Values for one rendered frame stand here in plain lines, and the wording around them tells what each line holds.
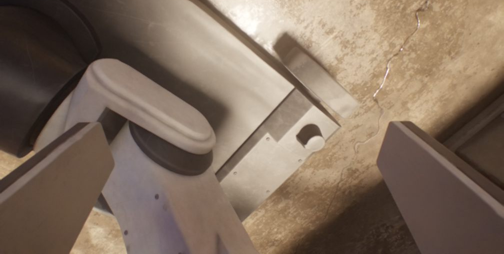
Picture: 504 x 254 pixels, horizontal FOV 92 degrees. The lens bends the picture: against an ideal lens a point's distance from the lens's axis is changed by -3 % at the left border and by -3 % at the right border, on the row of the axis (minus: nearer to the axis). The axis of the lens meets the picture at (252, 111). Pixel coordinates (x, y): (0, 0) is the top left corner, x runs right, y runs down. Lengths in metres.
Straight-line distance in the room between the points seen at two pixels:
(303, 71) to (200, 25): 0.22
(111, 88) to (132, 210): 0.16
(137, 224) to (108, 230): 0.67
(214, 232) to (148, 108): 0.18
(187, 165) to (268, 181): 0.28
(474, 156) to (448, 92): 0.23
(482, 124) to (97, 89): 1.09
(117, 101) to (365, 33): 0.61
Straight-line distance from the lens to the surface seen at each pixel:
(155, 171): 0.35
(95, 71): 0.37
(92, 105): 0.36
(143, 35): 0.48
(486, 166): 1.06
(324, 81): 0.52
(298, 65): 0.54
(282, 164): 0.59
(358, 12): 0.73
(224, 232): 0.36
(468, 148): 1.11
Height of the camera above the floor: 0.63
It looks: 62 degrees down
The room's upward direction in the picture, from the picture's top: 162 degrees clockwise
